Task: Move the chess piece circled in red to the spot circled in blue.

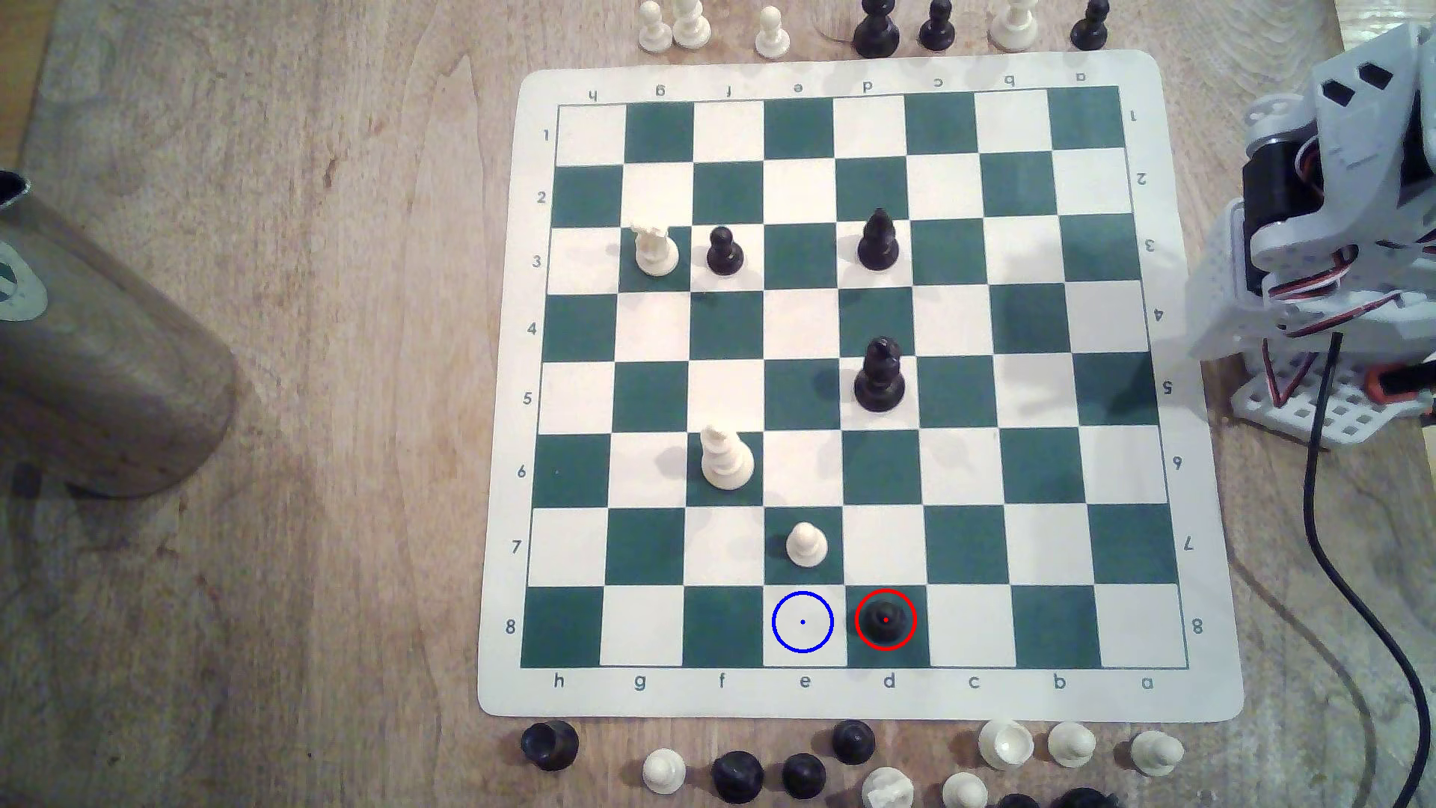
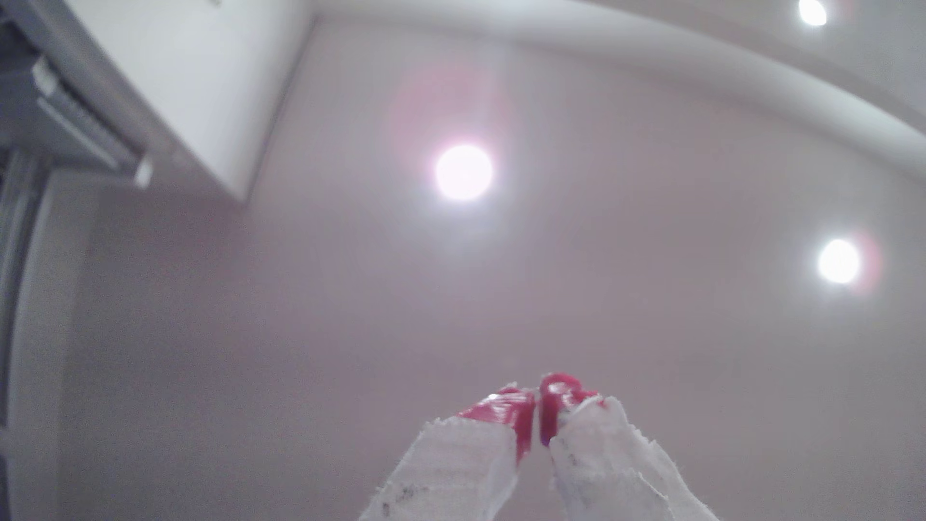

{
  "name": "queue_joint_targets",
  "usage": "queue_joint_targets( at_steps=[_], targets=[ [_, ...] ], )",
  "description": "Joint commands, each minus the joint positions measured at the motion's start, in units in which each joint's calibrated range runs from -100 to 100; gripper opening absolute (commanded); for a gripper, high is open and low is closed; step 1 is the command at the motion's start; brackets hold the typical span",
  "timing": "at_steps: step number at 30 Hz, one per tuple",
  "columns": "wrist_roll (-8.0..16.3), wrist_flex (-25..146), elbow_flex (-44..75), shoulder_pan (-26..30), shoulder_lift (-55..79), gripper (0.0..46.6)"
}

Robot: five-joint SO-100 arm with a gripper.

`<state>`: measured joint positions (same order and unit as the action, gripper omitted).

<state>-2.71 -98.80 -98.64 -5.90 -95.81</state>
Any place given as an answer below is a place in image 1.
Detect orange plastic clamp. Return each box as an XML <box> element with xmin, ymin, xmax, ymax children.
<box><xmin>1363</xmin><ymin>361</ymin><xmax>1436</xmax><ymax>408</ymax></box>

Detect tall black chess piece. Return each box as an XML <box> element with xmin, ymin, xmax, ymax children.
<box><xmin>851</xmin><ymin>0</ymin><xmax>902</xmax><ymax>60</ymax></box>

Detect black chess rook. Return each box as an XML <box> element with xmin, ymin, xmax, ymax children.
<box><xmin>521</xmin><ymin>720</ymin><xmax>581</xmax><ymax>772</ymax></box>
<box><xmin>711</xmin><ymin>750</ymin><xmax>767</xmax><ymax>805</ymax></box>

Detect brown wooden cylinder post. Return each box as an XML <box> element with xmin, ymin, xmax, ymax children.
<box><xmin>0</xmin><ymin>168</ymin><xmax>239</xmax><ymax>501</ymax></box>

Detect red white servo wires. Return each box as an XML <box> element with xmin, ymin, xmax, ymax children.
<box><xmin>1259</xmin><ymin>135</ymin><xmax>1436</xmax><ymax>338</ymax></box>

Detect green white chess mat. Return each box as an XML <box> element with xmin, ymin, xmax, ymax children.
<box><xmin>476</xmin><ymin>48</ymin><xmax>1247</xmax><ymax>722</ymax></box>

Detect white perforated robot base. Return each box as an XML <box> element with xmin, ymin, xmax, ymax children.
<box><xmin>1228</xmin><ymin>342</ymin><xmax>1436</xmax><ymax>450</ymax></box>

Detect black chess bishop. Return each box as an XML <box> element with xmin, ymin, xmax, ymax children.
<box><xmin>857</xmin><ymin>207</ymin><xmax>902</xmax><ymax>272</ymax></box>

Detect white chess bishop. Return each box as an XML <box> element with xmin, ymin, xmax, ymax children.
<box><xmin>700</xmin><ymin>425</ymin><xmax>756</xmax><ymax>493</ymax></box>

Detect black cable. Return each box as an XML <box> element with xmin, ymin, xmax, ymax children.
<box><xmin>1301</xmin><ymin>332</ymin><xmax>1436</xmax><ymax>787</ymax></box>

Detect white chess knight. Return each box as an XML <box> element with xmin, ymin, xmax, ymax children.
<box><xmin>631</xmin><ymin>220</ymin><xmax>681</xmax><ymax>278</ymax></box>

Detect black chess queen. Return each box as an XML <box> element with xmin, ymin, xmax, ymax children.
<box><xmin>853</xmin><ymin>335</ymin><xmax>908</xmax><ymax>413</ymax></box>

